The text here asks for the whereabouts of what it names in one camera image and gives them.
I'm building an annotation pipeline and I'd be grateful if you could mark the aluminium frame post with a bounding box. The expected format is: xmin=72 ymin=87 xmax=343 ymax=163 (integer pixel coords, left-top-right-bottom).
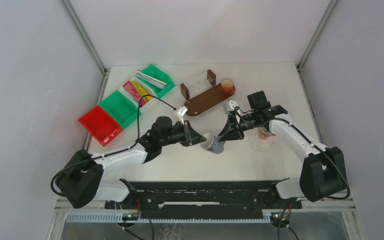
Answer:
xmin=59 ymin=0 xmax=107 ymax=75

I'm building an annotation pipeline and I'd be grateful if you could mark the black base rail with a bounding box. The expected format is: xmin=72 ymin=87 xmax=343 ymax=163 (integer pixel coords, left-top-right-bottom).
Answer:
xmin=123 ymin=180 xmax=303 ymax=220

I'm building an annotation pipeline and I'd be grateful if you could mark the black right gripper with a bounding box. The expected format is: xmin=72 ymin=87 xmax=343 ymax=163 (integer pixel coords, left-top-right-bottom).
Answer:
xmin=218 ymin=111 xmax=258 ymax=141

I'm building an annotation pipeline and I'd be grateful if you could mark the green toothbrush bin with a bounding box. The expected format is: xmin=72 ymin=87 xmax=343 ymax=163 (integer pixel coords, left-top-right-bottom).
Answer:
xmin=135 ymin=64 xmax=175 ymax=98

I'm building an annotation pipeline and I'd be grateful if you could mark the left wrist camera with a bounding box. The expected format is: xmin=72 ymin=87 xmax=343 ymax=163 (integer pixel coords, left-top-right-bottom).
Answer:
xmin=176 ymin=105 xmax=188 ymax=117

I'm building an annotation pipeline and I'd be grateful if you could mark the pink toothbrush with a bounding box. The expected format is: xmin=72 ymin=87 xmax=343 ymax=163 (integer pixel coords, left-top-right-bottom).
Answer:
xmin=135 ymin=72 xmax=168 ymax=89

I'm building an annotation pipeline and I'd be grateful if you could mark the yellow toothpaste tube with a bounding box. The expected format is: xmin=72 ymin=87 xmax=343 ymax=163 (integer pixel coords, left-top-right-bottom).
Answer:
xmin=134 ymin=80 xmax=153 ymax=102

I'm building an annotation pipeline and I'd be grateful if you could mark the red cup bin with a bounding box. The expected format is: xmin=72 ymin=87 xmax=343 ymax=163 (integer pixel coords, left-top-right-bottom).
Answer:
xmin=78 ymin=105 xmax=123 ymax=147

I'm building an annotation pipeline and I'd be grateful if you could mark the green bin with rack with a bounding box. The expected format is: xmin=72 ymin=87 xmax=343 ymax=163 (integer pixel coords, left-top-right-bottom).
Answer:
xmin=99 ymin=90 xmax=138 ymax=130

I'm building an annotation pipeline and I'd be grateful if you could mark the brown oval wooden tray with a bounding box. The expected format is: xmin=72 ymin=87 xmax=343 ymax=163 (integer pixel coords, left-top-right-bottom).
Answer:
xmin=184 ymin=83 xmax=236 ymax=117

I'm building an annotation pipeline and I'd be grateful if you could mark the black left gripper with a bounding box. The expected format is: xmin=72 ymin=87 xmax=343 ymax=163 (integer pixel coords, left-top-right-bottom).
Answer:
xmin=159 ymin=120 xmax=206 ymax=147

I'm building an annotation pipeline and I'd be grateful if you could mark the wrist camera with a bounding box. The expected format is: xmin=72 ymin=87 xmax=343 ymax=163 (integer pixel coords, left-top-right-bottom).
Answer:
xmin=223 ymin=100 xmax=238 ymax=115
xmin=176 ymin=105 xmax=188 ymax=117

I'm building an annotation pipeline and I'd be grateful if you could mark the brown ceramic cup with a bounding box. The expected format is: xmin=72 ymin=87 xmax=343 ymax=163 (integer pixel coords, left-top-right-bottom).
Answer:
xmin=220 ymin=79 xmax=235 ymax=95

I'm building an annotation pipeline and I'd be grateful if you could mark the clear oval acrylic plate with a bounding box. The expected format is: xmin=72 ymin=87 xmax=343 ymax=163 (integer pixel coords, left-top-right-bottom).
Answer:
xmin=247 ymin=128 xmax=274 ymax=152

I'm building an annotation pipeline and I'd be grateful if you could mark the pink printed white mug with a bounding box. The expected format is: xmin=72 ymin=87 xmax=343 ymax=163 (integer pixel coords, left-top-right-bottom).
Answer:
xmin=257 ymin=127 xmax=275 ymax=140

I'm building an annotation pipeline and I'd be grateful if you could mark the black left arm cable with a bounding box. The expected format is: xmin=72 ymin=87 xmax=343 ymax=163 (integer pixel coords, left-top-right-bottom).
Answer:
xmin=50 ymin=94 xmax=180 ymax=198

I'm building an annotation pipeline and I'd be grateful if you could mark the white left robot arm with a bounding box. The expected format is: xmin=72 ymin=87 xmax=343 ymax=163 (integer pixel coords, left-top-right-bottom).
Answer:
xmin=51 ymin=116 xmax=207 ymax=209

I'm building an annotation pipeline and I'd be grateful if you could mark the grey handled white mug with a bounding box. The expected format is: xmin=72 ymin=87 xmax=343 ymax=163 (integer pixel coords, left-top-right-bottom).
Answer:
xmin=199 ymin=132 xmax=225 ymax=155

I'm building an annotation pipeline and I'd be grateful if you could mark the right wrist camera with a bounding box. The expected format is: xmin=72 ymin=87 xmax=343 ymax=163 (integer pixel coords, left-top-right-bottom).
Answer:
xmin=223 ymin=100 xmax=238 ymax=115

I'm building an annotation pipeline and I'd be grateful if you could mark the pink toothpaste tube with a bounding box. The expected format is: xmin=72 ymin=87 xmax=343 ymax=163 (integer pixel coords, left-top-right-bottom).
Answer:
xmin=122 ymin=81 xmax=147 ymax=107

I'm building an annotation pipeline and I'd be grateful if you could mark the clear acrylic organizer rack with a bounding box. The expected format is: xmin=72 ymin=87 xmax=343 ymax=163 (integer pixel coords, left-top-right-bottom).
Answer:
xmin=180 ymin=69 xmax=217 ymax=101

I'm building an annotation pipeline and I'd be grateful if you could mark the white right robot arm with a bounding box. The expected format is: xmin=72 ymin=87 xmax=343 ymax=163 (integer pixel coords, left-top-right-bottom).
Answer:
xmin=217 ymin=90 xmax=351 ymax=208

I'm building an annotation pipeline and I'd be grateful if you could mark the white toothpaste bin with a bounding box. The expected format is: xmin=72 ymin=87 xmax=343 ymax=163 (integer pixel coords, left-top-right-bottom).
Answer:
xmin=117 ymin=77 xmax=158 ymax=113

